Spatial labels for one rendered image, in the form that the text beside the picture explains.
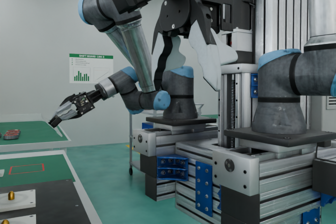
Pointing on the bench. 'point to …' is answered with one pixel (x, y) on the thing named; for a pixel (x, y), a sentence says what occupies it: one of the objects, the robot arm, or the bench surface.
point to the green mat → (61, 174)
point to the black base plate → (51, 203)
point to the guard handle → (55, 121)
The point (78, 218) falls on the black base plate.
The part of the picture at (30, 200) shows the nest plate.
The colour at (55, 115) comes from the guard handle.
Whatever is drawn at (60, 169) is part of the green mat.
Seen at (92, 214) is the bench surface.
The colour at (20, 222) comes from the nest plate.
